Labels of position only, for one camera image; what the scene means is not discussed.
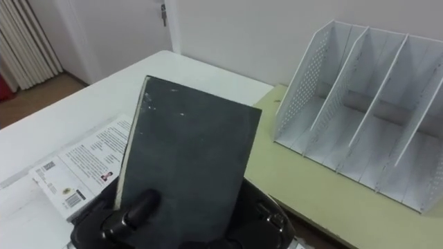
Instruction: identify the dark grey hardcover book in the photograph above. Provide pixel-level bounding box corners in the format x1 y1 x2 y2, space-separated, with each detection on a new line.
114 75 263 249

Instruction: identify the white file organizer rack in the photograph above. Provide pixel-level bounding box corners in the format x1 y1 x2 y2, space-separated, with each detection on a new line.
272 19 443 214

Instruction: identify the white printed book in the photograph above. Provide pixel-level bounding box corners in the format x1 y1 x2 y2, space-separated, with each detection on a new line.
29 113 134 223

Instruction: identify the pale green desk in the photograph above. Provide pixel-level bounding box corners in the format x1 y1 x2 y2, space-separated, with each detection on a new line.
244 84 443 249

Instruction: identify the white desk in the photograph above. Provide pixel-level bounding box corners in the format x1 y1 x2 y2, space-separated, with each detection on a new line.
0 50 275 249

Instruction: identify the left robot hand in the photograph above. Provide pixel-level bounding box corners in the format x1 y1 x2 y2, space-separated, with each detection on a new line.
70 177 296 249

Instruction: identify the white radiator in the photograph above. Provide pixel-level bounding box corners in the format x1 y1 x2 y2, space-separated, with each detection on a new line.
0 0 64 91

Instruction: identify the white door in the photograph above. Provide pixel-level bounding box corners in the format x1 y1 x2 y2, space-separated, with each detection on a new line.
53 0 174 86

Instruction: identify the red object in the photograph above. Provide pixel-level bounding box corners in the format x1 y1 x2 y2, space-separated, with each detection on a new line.
0 73 15 103

